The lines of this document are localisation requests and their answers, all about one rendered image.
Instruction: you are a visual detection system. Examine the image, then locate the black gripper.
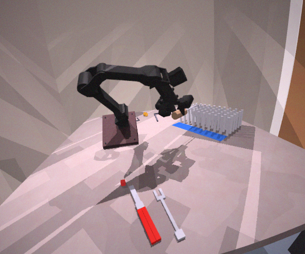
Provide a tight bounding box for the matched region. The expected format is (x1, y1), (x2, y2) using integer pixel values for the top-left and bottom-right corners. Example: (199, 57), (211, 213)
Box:
(155, 87), (193, 115)

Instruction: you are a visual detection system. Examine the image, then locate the blue flat strip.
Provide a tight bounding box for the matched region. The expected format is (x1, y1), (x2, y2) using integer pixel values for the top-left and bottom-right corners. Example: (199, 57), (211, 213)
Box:
(173, 122), (227, 141)

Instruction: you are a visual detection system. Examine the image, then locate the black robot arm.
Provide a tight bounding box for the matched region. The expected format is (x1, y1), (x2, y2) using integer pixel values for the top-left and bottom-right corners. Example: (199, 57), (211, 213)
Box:
(77, 63), (187, 129)

